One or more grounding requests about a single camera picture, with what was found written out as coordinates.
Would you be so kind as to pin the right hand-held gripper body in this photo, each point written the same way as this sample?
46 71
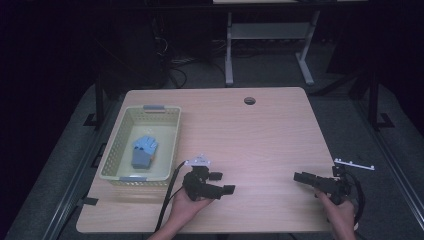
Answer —
336 186

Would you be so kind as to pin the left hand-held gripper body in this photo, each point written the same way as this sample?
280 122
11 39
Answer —
198 185

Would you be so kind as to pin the pale yellow plastic basket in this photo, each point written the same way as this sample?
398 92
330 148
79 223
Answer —
143 133

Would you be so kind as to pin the person's right hand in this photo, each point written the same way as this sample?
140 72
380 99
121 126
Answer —
341 213

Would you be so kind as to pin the person's left hand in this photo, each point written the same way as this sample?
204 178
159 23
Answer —
186 210

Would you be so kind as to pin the black metal stand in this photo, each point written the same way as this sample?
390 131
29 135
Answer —
99 100
374 100

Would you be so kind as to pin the black tape strip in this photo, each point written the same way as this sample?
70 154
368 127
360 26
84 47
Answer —
88 201

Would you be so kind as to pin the aluminium floor rail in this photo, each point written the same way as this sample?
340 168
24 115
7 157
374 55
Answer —
393 166
76 180

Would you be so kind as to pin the white metal desk frame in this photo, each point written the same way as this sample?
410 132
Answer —
266 31

